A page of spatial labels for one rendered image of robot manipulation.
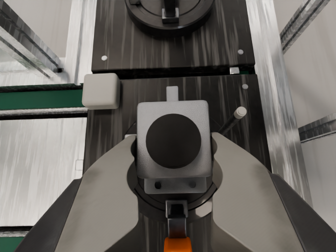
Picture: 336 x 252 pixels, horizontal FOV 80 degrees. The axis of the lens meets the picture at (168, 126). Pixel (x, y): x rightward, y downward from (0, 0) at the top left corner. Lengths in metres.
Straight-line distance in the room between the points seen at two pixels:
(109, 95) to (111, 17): 0.14
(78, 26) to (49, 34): 0.17
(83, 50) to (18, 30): 0.09
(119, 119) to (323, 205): 0.36
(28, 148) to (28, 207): 0.09
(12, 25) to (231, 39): 0.28
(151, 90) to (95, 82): 0.08
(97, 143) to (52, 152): 0.11
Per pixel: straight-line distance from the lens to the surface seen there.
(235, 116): 0.18
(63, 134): 0.37
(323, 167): 0.45
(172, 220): 0.17
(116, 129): 0.28
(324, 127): 0.32
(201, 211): 0.24
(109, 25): 0.36
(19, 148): 0.41
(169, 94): 0.17
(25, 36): 0.32
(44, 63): 0.34
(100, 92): 0.28
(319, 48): 0.54
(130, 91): 0.29
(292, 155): 0.31
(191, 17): 0.33
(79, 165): 0.29
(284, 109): 0.32
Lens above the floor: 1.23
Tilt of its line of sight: 75 degrees down
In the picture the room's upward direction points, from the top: 9 degrees counter-clockwise
